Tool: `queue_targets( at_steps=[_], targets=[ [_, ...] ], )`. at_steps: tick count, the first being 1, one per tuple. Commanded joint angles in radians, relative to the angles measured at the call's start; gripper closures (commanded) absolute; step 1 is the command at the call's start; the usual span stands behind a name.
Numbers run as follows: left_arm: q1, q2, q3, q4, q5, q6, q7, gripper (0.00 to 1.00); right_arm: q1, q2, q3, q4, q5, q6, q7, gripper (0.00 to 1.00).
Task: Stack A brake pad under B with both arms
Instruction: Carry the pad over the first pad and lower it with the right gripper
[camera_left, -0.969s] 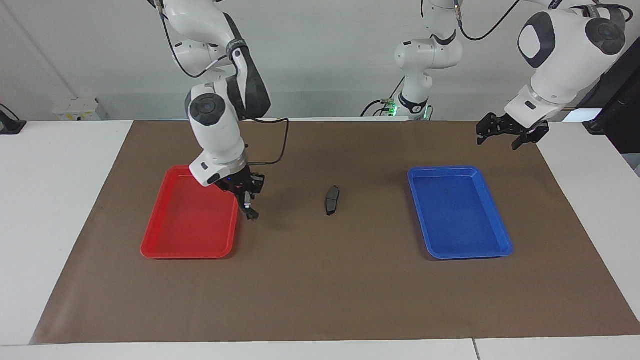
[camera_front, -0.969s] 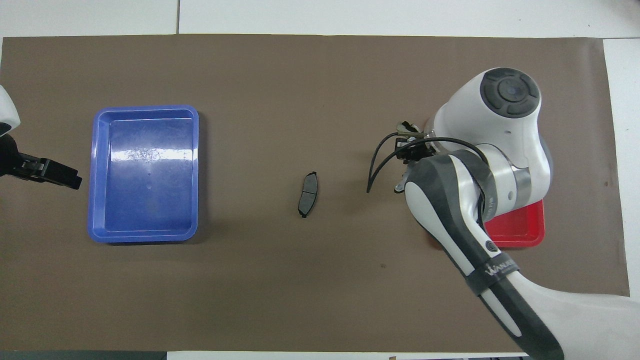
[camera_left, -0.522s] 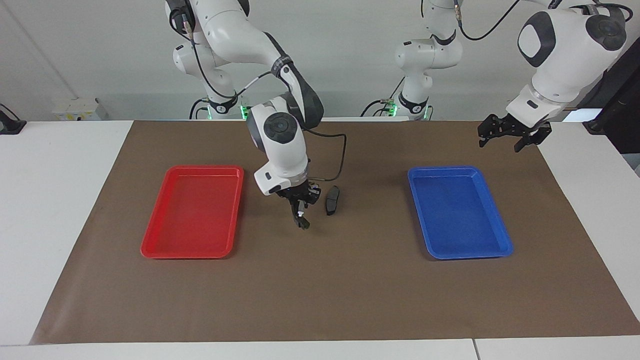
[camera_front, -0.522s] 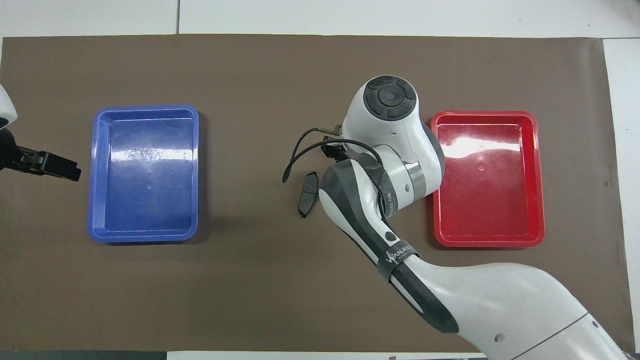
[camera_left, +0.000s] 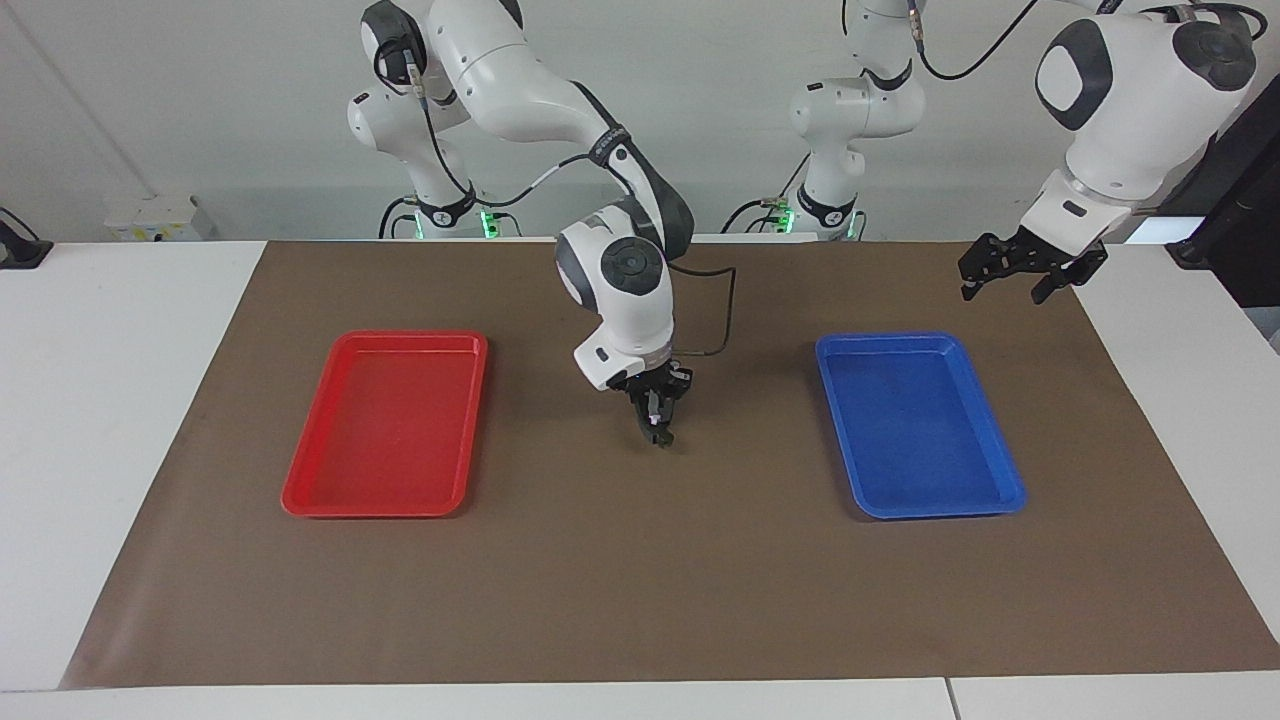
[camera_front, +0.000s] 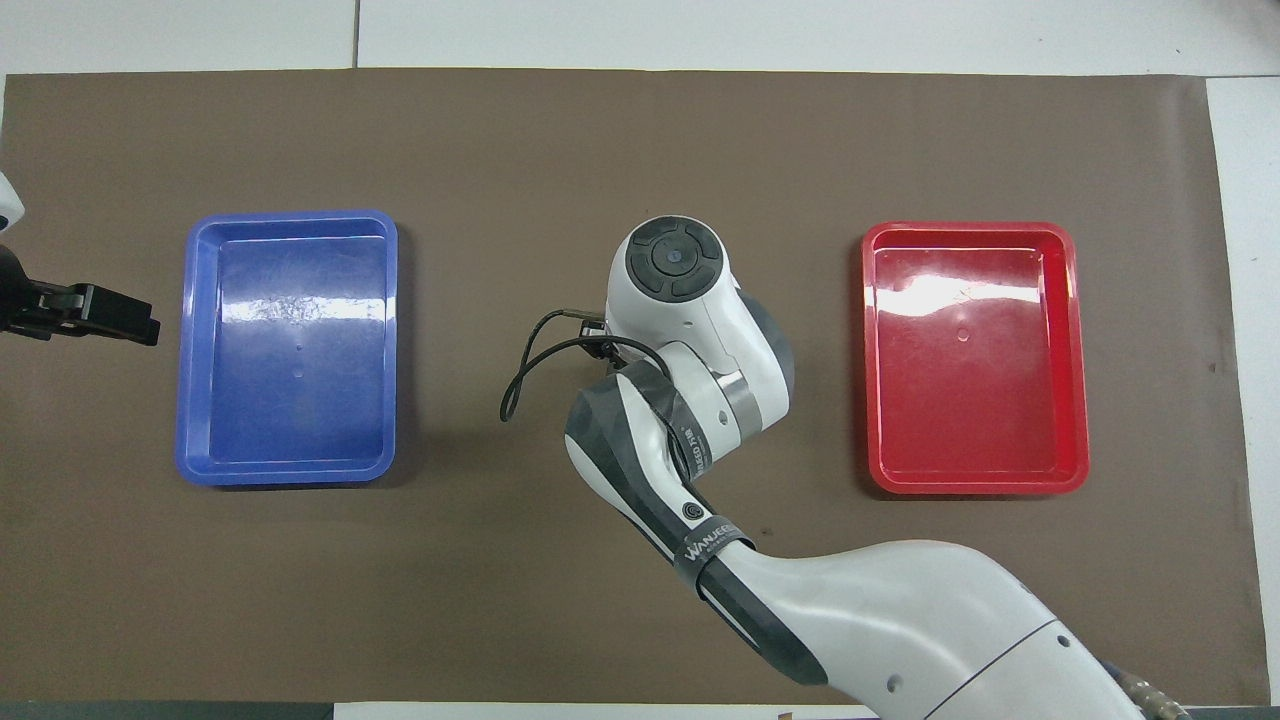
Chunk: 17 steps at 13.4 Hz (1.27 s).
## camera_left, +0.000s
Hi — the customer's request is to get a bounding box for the black curved tool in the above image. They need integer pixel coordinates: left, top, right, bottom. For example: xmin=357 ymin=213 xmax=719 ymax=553
xmin=640 ymin=398 xmax=677 ymax=448

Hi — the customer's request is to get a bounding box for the blue plastic tray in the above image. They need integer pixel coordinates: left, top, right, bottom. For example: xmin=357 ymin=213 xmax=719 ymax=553
xmin=815 ymin=332 xmax=1029 ymax=521

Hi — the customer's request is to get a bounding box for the brown table mat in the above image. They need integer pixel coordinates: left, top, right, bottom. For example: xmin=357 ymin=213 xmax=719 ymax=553
xmin=60 ymin=240 xmax=1280 ymax=691

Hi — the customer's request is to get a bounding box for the black panel stand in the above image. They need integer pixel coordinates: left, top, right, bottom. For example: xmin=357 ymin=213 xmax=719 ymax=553
xmin=1165 ymin=75 xmax=1280 ymax=311

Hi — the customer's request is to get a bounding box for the red plastic tray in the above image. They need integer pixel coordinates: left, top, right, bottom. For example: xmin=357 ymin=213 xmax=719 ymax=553
xmin=281 ymin=330 xmax=490 ymax=519

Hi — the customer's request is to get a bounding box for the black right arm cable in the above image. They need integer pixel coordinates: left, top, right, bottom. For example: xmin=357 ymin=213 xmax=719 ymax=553
xmin=372 ymin=38 xmax=739 ymax=358

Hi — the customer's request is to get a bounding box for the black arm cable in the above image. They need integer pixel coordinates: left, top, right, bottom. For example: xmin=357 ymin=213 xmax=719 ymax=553
xmin=372 ymin=38 xmax=739 ymax=358
xmin=912 ymin=0 xmax=1266 ymax=81

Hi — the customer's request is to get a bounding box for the black left base cable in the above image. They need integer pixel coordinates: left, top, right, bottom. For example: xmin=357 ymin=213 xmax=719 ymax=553
xmin=725 ymin=150 xmax=803 ymax=237

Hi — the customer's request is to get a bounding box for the black base cable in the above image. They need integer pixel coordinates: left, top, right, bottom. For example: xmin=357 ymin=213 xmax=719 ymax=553
xmin=378 ymin=195 xmax=421 ymax=240
xmin=725 ymin=150 xmax=803 ymax=237

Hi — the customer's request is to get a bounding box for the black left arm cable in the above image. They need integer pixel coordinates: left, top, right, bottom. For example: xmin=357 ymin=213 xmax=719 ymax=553
xmin=912 ymin=0 xmax=1266 ymax=81

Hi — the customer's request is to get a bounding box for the black right base cable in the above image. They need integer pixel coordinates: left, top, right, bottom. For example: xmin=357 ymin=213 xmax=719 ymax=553
xmin=378 ymin=195 xmax=421 ymax=240

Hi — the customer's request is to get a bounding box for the white wall socket box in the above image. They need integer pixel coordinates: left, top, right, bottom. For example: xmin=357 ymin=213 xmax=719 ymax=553
xmin=105 ymin=195 xmax=216 ymax=242

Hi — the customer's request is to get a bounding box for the small black clamp mount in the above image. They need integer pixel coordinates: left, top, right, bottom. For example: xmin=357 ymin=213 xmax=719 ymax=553
xmin=0 ymin=207 xmax=53 ymax=269

